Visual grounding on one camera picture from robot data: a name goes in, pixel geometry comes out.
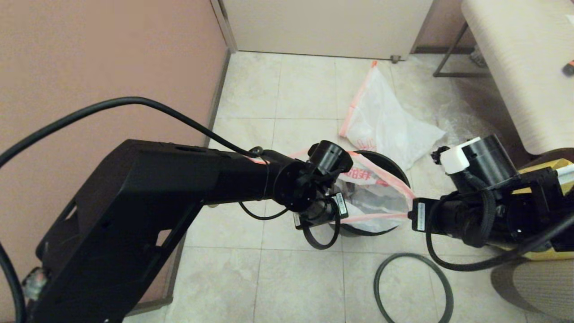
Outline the grey bin rim ring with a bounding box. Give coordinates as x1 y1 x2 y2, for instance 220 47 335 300
374 253 453 323

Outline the white drawstring trash bag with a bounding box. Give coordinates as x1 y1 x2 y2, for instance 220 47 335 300
339 61 447 172
249 149 417 234

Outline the black round trash bin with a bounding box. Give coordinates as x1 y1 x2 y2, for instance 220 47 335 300
331 151 411 237

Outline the clear crumpled plastic bag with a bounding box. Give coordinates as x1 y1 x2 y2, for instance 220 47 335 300
437 105 498 148

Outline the yellow fabric tote bag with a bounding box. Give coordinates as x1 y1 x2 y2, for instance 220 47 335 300
516 158 574 262

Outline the grey ribbed round seat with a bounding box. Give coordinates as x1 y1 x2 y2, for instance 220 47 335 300
490 258 574 321

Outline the dark brown curved furniture base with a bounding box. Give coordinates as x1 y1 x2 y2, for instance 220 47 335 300
520 149 574 170

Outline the beige wood-grain table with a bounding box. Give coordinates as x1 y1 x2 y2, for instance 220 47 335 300
460 0 574 155

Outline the beige door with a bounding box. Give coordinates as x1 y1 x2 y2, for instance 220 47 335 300
222 0 435 61

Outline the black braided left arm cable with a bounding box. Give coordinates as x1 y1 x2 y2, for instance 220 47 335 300
238 197 342 251

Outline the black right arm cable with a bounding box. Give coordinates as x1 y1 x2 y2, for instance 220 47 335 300
425 188 574 272

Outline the dark metal table leg frame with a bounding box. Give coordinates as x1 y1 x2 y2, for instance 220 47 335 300
432 25 489 79

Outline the grey door frame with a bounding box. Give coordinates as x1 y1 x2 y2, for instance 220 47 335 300
210 0 238 54

